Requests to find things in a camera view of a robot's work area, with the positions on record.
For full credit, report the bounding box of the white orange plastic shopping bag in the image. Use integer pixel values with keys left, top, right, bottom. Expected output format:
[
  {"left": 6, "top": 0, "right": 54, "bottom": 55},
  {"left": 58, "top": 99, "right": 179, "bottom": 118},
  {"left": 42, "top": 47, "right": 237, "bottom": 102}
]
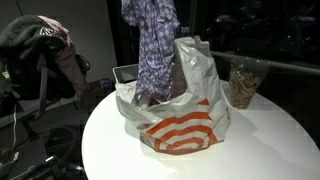
[{"left": 116, "top": 37, "right": 231, "bottom": 154}]

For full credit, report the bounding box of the purple checkered cloth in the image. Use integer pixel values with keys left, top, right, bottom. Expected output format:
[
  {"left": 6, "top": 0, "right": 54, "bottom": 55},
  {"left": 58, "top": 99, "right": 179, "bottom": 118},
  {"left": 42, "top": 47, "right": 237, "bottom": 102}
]
[{"left": 121, "top": 0, "right": 179, "bottom": 106}]

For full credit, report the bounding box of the clear bag of snacks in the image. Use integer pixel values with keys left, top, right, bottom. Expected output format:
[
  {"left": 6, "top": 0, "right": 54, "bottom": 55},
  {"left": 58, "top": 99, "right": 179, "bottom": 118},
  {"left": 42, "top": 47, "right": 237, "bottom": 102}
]
[{"left": 229, "top": 58, "right": 270, "bottom": 110}]

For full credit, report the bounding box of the window railing bar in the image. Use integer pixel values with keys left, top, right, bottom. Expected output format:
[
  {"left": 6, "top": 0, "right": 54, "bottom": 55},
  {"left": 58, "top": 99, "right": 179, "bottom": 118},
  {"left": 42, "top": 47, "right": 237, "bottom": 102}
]
[{"left": 211, "top": 51, "right": 320, "bottom": 75}]

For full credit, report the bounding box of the white round table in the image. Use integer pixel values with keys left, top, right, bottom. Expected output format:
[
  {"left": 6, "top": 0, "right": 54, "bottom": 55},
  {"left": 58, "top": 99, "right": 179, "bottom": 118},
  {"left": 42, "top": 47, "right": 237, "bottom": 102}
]
[{"left": 82, "top": 93, "right": 320, "bottom": 180}]

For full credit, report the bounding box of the dark and pink clothes pile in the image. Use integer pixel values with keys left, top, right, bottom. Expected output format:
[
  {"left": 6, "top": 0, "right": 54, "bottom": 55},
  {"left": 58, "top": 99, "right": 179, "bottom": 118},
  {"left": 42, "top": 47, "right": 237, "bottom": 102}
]
[{"left": 0, "top": 15, "right": 90, "bottom": 108}]

